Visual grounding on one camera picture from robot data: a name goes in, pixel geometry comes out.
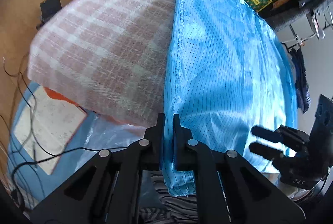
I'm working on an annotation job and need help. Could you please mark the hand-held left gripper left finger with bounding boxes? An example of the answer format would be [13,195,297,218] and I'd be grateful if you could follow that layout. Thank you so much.
[29,113,166,224]

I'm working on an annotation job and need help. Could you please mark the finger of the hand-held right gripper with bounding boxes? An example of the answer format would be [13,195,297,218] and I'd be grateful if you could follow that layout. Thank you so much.
[251,126,279,143]
[248,142,281,161]

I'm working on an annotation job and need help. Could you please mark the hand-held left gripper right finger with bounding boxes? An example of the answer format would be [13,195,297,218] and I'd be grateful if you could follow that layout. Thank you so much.
[172,113,305,224]

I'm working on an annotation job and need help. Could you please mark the blue striped work coat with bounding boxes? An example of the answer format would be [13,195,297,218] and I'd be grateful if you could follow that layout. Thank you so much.
[159,0,298,197]

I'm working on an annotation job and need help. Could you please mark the white clothes hanger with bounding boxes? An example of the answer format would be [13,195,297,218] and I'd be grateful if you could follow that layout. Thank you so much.
[293,28,326,46]

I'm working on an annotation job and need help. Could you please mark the clear plastic sheet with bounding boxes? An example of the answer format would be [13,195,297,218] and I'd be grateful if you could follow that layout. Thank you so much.
[78,112,162,152]

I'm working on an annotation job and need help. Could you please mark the striped grey pants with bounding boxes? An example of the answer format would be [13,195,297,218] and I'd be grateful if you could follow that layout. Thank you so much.
[138,171,199,224]

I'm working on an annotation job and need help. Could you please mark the navy puffer jacket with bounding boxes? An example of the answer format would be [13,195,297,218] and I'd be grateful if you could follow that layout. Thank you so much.
[288,47,312,113]

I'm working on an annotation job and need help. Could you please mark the white board orange edge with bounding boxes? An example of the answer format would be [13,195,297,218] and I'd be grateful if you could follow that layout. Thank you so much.
[14,85,88,176]

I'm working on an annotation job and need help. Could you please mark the pink checked blanket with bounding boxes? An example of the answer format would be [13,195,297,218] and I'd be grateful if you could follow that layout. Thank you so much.
[27,0,183,127]

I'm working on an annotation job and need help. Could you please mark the grey rolled mat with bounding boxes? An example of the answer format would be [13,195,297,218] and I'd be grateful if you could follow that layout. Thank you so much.
[268,3,316,32]

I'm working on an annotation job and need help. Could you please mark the light blue floor mat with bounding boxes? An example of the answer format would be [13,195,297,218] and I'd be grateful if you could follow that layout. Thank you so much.
[6,80,167,204]

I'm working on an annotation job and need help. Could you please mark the black box device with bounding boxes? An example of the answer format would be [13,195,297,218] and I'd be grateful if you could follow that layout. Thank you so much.
[36,0,63,30]

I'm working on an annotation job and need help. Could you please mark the black cable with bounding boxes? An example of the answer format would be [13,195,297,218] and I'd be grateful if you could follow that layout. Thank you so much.
[10,68,128,189]

